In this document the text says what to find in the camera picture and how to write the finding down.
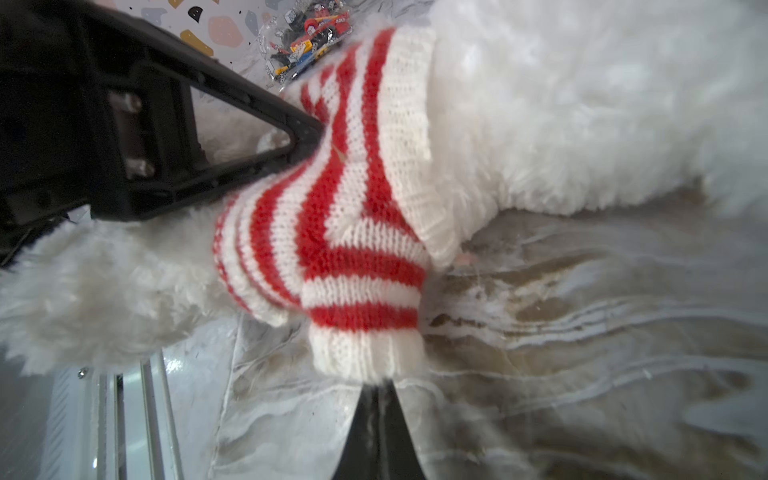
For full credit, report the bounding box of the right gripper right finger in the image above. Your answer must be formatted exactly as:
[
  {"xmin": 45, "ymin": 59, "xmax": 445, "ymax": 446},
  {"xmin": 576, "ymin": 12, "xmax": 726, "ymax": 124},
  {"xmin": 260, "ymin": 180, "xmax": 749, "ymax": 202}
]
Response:
[{"xmin": 376, "ymin": 381, "xmax": 426, "ymax": 480}]

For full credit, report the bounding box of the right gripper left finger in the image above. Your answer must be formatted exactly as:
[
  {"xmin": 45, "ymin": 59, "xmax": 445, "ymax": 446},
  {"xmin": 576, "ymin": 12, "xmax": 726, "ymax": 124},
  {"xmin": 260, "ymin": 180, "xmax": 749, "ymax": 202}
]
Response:
[{"xmin": 332, "ymin": 385, "xmax": 379, "ymax": 480}]

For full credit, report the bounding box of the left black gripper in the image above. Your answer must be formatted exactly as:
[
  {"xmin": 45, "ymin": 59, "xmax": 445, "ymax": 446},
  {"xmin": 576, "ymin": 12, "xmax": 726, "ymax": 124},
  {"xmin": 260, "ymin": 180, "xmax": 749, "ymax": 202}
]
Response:
[{"xmin": 1, "ymin": 1, "xmax": 323, "ymax": 254}]

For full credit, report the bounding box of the red white striped sweater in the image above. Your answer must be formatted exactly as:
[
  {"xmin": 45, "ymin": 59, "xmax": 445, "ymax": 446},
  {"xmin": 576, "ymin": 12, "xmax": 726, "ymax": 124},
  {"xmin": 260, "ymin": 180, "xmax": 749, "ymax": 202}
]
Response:
[{"xmin": 213, "ymin": 27, "xmax": 460, "ymax": 384}]

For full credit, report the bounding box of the white teddy bear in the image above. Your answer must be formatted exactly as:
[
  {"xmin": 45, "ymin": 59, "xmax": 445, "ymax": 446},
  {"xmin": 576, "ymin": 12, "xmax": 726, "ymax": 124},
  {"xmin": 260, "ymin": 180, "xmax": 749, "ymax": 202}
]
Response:
[{"xmin": 1, "ymin": 1, "xmax": 767, "ymax": 374}]

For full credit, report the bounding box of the clear bag of small toys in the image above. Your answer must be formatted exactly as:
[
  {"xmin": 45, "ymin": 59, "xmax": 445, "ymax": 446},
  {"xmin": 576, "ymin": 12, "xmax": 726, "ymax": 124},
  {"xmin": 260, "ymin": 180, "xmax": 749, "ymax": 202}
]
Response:
[{"xmin": 259, "ymin": 1, "xmax": 353, "ymax": 85}]

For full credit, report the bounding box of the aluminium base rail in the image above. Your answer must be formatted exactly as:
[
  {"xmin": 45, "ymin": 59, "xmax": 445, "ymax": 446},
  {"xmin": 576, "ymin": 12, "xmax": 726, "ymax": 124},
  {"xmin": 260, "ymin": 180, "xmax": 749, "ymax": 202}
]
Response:
[{"xmin": 38, "ymin": 352, "xmax": 184, "ymax": 480}]

